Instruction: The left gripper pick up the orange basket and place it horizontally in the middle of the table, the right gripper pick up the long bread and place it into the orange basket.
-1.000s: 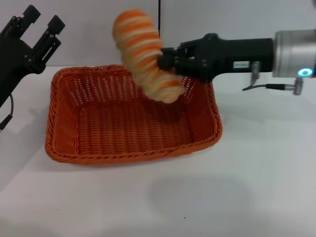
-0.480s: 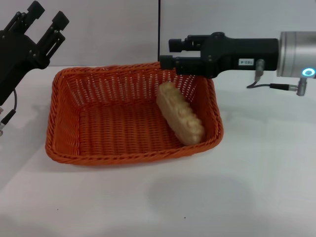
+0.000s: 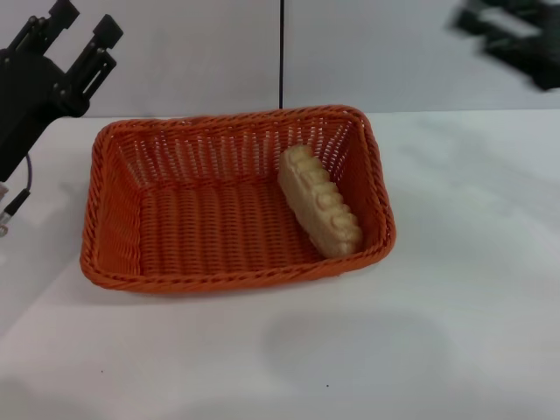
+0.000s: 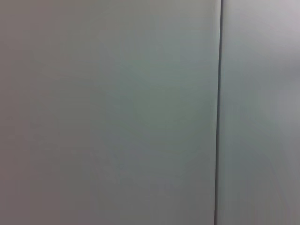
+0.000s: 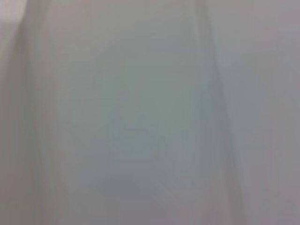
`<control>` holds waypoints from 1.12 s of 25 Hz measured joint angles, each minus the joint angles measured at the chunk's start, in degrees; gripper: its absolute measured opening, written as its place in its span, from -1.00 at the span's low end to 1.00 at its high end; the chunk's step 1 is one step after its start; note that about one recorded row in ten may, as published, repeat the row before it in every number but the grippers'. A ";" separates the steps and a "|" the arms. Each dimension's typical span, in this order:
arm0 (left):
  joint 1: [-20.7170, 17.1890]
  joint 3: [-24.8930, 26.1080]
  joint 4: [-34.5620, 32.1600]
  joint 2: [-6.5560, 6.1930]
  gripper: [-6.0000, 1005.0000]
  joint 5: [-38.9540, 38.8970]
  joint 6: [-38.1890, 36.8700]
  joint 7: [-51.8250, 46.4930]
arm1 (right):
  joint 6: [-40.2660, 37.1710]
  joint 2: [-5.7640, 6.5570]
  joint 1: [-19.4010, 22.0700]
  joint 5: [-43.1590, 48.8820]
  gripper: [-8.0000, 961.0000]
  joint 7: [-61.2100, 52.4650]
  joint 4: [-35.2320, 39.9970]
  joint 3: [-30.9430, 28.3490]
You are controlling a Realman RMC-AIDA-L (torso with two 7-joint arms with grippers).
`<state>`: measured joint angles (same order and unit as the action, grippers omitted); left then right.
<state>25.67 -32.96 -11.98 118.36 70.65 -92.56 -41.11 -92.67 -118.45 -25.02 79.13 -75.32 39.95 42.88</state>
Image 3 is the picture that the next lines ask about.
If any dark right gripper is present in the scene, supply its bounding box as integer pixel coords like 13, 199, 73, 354
445, 0, 560, 92

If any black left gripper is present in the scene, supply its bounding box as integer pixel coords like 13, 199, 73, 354
0, 0, 124, 181

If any orange woven plastic basket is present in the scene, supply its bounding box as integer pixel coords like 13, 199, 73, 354
79, 103, 398, 295

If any striped long bread loaf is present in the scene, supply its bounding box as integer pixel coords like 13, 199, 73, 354
277, 143, 364, 259

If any thin gripper cable with connector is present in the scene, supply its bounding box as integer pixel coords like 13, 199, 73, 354
0, 153, 35, 241

